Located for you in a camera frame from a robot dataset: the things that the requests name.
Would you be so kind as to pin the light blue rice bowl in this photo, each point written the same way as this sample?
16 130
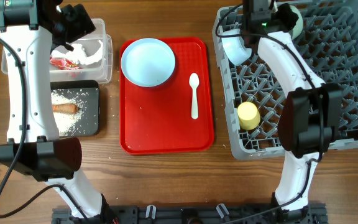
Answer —
234 47

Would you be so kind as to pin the brown sausage piece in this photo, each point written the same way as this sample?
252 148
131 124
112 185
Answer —
67 108

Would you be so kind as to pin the black waste tray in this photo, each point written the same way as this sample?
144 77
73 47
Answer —
89 93

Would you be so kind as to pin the grey dishwasher rack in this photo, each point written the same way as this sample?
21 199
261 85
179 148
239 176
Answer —
329 45

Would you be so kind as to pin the red snack wrapper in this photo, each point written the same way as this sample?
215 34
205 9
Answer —
64 64

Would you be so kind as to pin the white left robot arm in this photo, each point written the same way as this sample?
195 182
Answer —
33 145

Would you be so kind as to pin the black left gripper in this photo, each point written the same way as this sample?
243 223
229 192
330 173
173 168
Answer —
80 22

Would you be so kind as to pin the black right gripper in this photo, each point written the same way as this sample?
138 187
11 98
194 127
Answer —
287 17

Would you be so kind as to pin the pale green bowl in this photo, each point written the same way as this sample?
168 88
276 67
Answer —
298 28

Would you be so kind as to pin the yellow plastic cup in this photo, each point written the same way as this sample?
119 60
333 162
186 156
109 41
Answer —
249 117

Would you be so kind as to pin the white rice pile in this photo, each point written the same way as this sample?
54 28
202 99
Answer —
66 123

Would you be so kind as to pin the white napkin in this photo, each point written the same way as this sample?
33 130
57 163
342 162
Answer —
78 55

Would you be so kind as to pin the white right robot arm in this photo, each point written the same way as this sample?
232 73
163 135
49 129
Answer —
309 121

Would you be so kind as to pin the white plastic spoon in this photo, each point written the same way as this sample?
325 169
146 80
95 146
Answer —
194 83

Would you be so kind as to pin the light blue oval plate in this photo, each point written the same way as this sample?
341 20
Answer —
148 62

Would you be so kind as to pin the red serving tray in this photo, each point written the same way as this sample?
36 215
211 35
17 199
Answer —
158 119

